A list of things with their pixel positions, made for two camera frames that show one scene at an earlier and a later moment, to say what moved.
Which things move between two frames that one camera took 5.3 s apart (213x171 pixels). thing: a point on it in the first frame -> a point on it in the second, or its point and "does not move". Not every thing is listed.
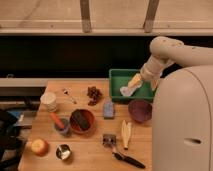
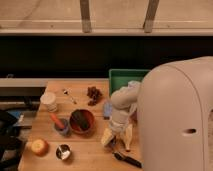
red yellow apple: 39,147 does not move
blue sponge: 109,110 does not move
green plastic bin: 118,78 does not move
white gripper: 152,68 -> 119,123
